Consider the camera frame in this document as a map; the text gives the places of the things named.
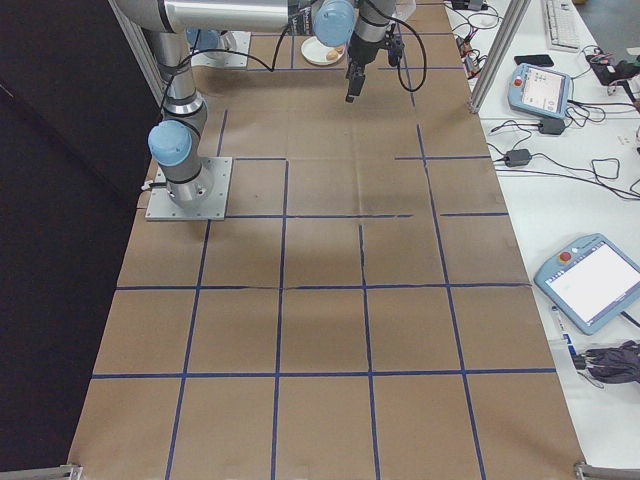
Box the grey blue teach pendant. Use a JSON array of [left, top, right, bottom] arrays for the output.
[[533, 233, 640, 335], [507, 62, 576, 121]]

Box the metal corner bracket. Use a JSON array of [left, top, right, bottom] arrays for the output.
[[47, 462, 84, 480]]

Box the black smartphone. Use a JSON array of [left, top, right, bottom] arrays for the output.
[[514, 53, 555, 69]]

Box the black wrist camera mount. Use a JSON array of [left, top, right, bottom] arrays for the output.
[[385, 30, 406, 67]]

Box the black frame cover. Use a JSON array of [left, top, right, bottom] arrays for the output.
[[0, 0, 169, 480]]

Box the black electronics box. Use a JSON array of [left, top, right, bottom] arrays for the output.
[[599, 59, 636, 86]]

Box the red black connector cable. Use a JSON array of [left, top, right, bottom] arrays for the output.
[[457, 34, 489, 76]]

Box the black folded umbrella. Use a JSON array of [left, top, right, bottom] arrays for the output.
[[574, 339, 640, 389]]

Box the aluminium frame bar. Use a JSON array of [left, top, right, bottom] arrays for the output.
[[107, 0, 169, 109]]

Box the tall aluminium post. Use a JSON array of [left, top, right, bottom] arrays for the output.
[[468, 0, 533, 115]]

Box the white computer keyboard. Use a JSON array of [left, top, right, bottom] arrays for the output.
[[541, 0, 585, 51]]

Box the round white plate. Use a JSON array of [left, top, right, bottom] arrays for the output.
[[301, 36, 347, 66]]

